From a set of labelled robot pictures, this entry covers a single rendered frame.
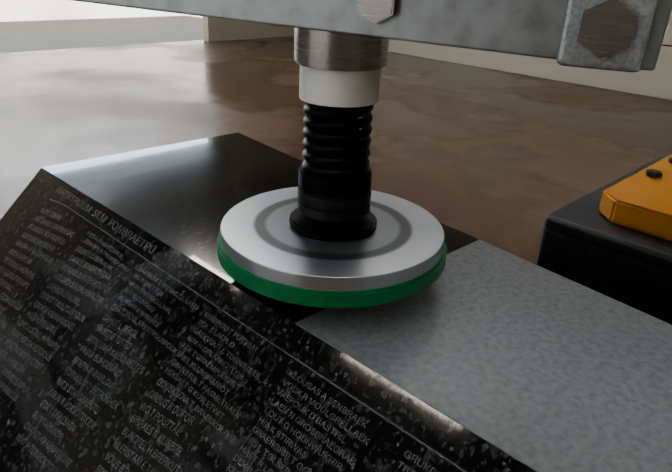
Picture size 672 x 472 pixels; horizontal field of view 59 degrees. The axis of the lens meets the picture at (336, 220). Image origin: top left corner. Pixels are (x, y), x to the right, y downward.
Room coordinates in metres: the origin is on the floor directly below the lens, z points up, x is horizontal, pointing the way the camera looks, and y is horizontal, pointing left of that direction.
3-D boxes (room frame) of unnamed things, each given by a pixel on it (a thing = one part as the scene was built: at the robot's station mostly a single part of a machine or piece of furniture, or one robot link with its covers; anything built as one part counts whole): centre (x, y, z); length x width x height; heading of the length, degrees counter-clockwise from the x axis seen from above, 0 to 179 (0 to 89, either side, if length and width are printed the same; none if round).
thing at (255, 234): (0.53, 0.00, 0.87); 0.21 x 0.21 x 0.01
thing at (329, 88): (0.53, 0.00, 1.02); 0.07 x 0.07 x 0.04
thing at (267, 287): (0.53, 0.00, 0.87); 0.22 x 0.22 x 0.04
